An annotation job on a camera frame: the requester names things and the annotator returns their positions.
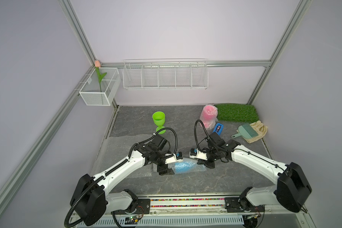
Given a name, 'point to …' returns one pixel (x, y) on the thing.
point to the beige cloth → (261, 129)
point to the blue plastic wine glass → (183, 167)
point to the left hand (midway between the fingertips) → (171, 165)
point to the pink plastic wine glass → (210, 112)
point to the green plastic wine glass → (158, 118)
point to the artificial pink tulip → (100, 77)
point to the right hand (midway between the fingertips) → (199, 159)
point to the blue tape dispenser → (218, 128)
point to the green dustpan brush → (247, 130)
